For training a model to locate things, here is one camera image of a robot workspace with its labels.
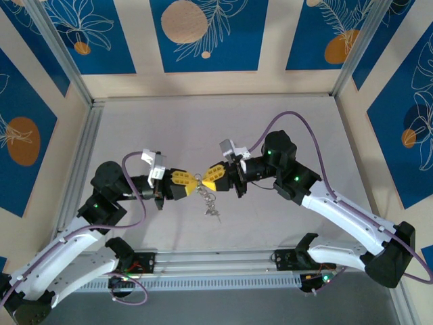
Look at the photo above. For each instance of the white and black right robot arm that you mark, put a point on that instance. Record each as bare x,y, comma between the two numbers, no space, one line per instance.
352,216

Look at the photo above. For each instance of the aluminium frame leg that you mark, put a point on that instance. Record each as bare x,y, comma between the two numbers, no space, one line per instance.
407,308

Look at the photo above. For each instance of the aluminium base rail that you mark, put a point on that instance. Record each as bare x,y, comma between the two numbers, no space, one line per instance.
216,262

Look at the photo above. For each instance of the aluminium frame post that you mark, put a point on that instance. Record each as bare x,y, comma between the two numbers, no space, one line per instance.
64,61
365,44

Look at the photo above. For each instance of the aluminium side rail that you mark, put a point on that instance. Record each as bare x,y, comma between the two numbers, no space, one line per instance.
88,135

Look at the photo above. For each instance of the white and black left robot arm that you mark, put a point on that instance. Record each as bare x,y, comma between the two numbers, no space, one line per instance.
50,257

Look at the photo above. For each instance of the black electronics box with LED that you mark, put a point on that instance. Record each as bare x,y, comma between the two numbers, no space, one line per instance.
118,286
309,284

